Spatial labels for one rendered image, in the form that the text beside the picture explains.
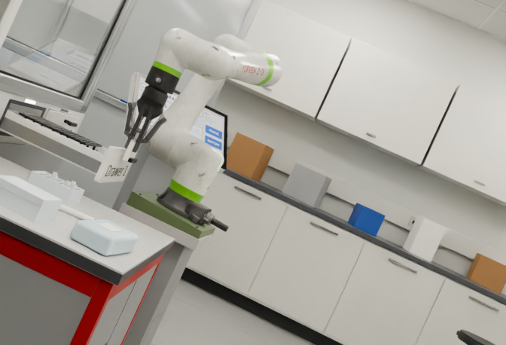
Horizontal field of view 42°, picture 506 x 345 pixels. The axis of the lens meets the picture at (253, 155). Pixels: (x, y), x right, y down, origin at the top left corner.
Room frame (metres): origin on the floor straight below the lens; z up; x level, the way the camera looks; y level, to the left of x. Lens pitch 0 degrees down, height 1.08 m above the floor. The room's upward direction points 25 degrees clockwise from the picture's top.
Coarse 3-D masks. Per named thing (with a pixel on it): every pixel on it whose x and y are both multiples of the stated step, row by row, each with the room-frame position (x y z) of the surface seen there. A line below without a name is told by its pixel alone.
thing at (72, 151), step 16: (16, 112) 2.00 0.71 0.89; (0, 128) 1.90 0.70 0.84; (16, 128) 1.90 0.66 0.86; (32, 128) 1.90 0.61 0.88; (48, 128) 2.14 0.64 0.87; (32, 144) 1.90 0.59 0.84; (48, 144) 1.89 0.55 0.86; (64, 144) 1.89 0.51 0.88; (80, 144) 1.89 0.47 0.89; (80, 160) 1.89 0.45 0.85; (96, 160) 1.88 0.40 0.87
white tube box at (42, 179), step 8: (32, 176) 1.70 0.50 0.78; (40, 176) 1.70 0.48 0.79; (48, 176) 1.74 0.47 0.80; (32, 184) 1.70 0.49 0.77; (40, 184) 1.70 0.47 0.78; (48, 184) 1.69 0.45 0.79; (56, 184) 1.69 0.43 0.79; (64, 184) 1.74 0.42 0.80; (48, 192) 1.69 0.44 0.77; (56, 192) 1.69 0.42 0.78; (64, 192) 1.69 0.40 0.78; (72, 192) 1.69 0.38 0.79; (80, 192) 1.74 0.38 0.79; (64, 200) 1.69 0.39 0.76; (72, 200) 1.71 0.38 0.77
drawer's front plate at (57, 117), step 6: (48, 114) 2.20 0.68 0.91; (54, 114) 2.22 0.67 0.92; (60, 114) 2.27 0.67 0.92; (66, 114) 2.33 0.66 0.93; (48, 120) 2.20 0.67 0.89; (54, 120) 2.24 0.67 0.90; (60, 120) 2.30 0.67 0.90; (72, 120) 2.41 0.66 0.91; (78, 120) 2.48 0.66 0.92; (66, 126) 2.38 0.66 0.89
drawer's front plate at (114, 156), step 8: (112, 152) 1.87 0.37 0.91; (120, 152) 1.95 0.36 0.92; (136, 152) 2.15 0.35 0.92; (104, 160) 1.87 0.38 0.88; (112, 160) 1.90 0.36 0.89; (120, 160) 2.00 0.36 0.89; (104, 168) 1.87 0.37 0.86; (128, 168) 2.14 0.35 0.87; (96, 176) 1.87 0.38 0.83; (104, 176) 1.89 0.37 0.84; (112, 176) 1.99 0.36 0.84; (120, 176) 2.09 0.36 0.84
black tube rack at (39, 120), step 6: (24, 114) 1.94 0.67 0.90; (30, 114) 2.02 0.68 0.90; (36, 120) 1.94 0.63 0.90; (42, 120) 2.03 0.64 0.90; (42, 126) 2.10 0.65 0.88; (48, 126) 1.93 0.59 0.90; (54, 126) 2.02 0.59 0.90; (60, 126) 2.11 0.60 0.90; (60, 132) 1.93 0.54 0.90; (66, 132) 2.00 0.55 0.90; (72, 132) 2.09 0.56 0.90; (72, 138) 1.93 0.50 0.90; (78, 138) 1.99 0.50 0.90; (84, 138) 2.08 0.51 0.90
